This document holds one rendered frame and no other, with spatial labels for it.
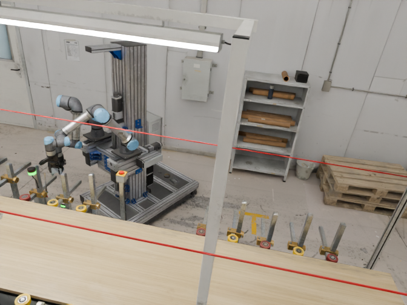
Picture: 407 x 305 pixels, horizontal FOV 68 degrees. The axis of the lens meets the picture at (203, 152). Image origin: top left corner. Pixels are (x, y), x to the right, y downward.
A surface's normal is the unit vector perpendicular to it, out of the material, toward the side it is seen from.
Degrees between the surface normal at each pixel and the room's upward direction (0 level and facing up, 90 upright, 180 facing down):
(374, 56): 90
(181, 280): 0
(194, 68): 90
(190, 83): 90
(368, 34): 90
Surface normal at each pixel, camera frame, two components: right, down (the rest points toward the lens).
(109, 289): 0.10, -0.87
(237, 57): -0.17, 0.46
